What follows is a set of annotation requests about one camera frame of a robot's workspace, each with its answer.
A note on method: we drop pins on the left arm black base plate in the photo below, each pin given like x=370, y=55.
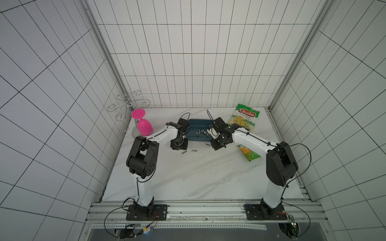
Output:
x=155, y=212

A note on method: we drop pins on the pink plastic wine glass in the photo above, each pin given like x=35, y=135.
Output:
x=144, y=126

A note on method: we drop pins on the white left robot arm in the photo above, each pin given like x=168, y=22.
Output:
x=142, y=159

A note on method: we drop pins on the small green snack packet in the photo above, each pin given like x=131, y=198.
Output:
x=248, y=154

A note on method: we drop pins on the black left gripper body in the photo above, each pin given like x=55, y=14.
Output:
x=179, y=143

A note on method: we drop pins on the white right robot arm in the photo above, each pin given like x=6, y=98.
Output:
x=281, y=165

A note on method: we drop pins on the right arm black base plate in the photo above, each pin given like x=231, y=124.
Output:
x=262, y=212

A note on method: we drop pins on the aluminium rail frame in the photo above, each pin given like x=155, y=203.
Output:
x=300, y=219

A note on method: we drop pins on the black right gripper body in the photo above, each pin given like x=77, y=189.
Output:
x=217, y=144

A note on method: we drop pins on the green Chuba cassava chips bag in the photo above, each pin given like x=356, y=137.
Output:
x=244, y=116

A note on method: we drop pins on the chrome wire glass rack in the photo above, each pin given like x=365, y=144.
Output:
x=129, y=102

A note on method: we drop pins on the dark teal plastic storage box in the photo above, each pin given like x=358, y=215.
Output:
x=199, y=130

